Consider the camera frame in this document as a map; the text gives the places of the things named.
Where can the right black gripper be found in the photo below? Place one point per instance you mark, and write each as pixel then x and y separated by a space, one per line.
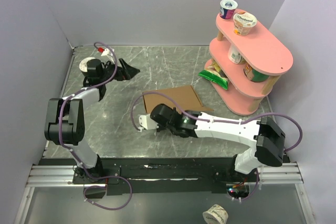
pixel 160 127

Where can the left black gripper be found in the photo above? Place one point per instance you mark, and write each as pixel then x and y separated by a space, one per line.
pixel 126 72

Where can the brown cardboard box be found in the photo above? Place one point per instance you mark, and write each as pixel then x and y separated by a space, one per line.
pixel 185 96

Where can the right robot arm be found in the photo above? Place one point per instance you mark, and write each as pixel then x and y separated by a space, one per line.
pixel 264 138

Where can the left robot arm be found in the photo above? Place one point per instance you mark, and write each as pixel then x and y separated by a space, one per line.
pixel 65 118

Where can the black-label yogurt cup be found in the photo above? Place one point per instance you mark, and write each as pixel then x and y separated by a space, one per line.
pixel 83 65

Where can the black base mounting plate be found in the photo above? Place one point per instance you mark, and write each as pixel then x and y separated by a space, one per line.
pixel 159 175

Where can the green chips bag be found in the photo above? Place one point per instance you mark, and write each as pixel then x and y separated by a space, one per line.
pixel 215 74

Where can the white cup middle shelf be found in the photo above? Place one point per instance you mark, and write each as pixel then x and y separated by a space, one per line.
pixel 235 57

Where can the yogurt cup bottom edge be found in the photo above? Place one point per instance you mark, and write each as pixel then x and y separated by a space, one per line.
pixel 215 215

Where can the green cup middle shelf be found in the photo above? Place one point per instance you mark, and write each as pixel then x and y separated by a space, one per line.
pixel 253 75

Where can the pink three-tier shelf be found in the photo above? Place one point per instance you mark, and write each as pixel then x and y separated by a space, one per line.
pixel 262 50

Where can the orange Chobani yogurt cup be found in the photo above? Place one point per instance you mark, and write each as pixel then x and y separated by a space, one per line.
pixel 244 22

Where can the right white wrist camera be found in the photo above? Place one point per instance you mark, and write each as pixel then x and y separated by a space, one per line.
pixel 146 123

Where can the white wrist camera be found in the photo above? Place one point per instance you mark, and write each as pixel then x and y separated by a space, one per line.
pixel 105 52
pixel 146 123

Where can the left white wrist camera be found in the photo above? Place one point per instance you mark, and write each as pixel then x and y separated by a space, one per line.
pixel 105 52

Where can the aluminium rail frame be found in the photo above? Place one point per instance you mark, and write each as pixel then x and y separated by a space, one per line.
pixel 50 196

